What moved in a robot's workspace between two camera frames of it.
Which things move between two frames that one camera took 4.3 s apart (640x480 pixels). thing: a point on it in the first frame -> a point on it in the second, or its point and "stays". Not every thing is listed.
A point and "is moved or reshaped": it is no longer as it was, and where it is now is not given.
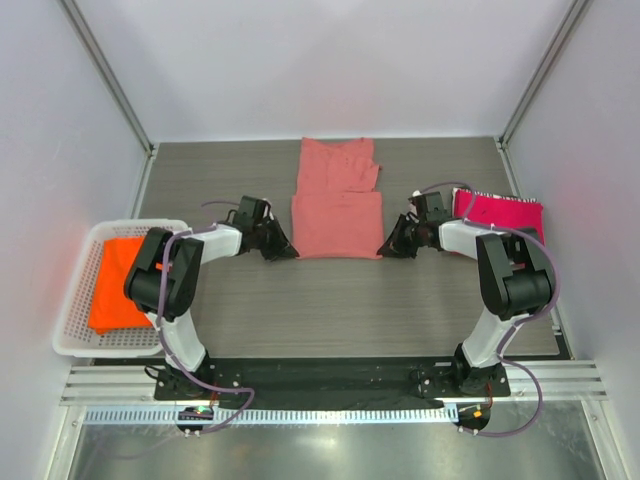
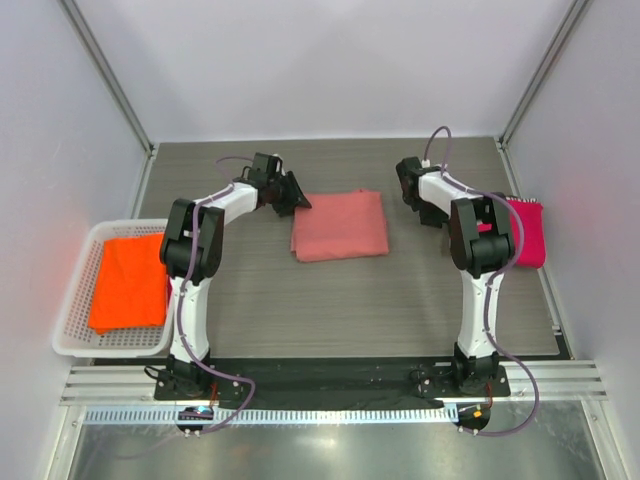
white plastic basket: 74,338 stays
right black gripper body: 407,237 -> 428,211
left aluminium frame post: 90,41 stays
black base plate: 332,380 stays
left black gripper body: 270,240 -> 285,195
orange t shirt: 111,306 stays
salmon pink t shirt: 336,212 is moved or reshaped
